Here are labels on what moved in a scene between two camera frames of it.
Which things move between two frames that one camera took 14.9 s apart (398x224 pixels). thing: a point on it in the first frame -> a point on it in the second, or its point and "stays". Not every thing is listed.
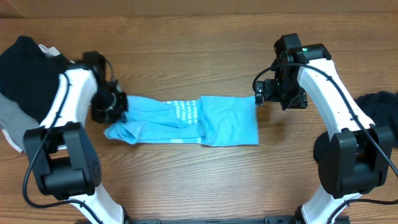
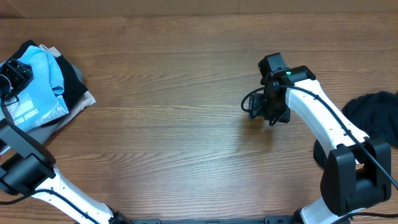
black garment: (382, 107) stays
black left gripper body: (107, 107) -> (12, 79)
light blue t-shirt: (213, 121) -> (40, 102)
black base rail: (269, 219) stays
